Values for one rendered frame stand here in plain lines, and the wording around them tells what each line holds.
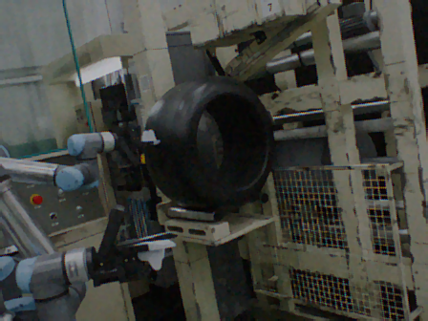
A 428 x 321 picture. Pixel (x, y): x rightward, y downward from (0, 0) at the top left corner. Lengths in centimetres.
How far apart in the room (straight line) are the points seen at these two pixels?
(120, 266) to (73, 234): 125
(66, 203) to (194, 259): 67
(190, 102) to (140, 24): 56
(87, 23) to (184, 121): 1011
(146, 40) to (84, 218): 90
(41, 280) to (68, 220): 125
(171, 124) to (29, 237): 80
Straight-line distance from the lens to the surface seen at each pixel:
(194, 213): 195
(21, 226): 118
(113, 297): 239
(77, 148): 162
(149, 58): 217
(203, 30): 224
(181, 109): 178
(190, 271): 227
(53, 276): 105
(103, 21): 1191
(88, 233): 228
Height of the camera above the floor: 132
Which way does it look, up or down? 6 degrees down
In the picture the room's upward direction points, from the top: 11 degrees counter-clockwise
